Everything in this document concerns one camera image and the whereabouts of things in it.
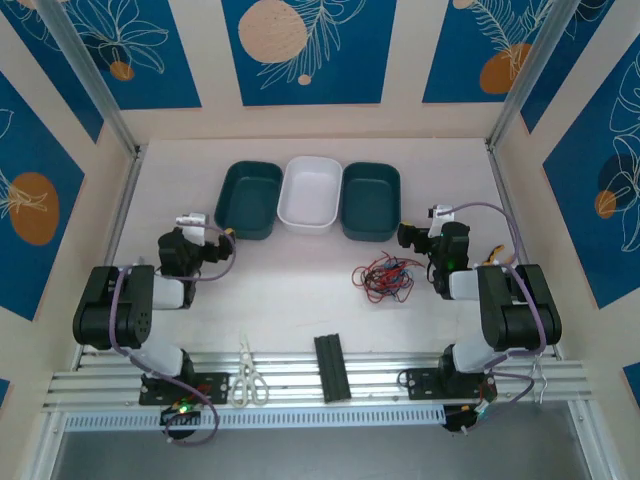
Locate thin blue cable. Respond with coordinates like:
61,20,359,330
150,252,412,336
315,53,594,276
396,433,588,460
377,257,412,294

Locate thin red cable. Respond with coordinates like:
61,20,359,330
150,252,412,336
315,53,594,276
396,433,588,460
352,251,416,305
359,251,415,301

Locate tangle of coloured wires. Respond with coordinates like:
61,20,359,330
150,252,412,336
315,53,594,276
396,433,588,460
379,255,414,304

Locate dark green plastic bin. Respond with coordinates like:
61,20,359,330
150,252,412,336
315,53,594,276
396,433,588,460
213,159,285,241
340,161,403,244

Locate yellow and black pliers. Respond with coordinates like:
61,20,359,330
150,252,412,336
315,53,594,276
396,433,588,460
481,244,516,267

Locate white plastic bin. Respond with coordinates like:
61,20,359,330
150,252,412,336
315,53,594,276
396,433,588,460
276,155,344,236

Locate white scissors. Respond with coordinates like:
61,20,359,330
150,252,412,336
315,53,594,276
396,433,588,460
228,332,270,409

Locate black extrusion bar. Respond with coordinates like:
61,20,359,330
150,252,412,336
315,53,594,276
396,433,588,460
313,332,352,404

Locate black controller board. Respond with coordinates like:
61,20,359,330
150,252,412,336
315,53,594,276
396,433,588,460
159,402,204,441
443,402,494,435

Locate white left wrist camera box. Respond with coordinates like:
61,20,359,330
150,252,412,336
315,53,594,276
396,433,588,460
174,213,208,246

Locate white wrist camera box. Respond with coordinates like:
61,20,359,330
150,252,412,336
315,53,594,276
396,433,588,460
174,213,208,246
428,203,456,236

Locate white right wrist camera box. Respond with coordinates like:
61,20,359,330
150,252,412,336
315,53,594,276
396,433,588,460
428,203,456,236

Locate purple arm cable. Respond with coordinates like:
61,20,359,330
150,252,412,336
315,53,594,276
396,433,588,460
444,201,548,434
108,224,237,447

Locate aluminium side rail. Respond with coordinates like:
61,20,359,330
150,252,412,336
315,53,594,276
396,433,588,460
484,142,626,480
27,144,146,480

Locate blue floral wall poster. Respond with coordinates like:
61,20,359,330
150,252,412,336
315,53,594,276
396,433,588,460
519,0,640,135
422,0,556,105
542,44,640,310
0,69,86,322
0,9,105,145
221,0,399,107
54,0,203,111

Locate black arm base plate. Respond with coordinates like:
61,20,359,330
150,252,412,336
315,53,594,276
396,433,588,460
138,370,231,407
402,367,497,402

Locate aluminium rail frame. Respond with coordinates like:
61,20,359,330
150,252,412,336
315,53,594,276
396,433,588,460
42,349,594,412

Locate metal wire hooks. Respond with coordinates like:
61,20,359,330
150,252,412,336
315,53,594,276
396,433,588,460
528,355,550,404

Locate aluminium corner post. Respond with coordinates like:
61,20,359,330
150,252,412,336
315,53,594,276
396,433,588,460
485,0,584,151
34,0,144,159

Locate white slotted cable duct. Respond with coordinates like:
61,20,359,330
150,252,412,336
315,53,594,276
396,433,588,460
64,405,446,432

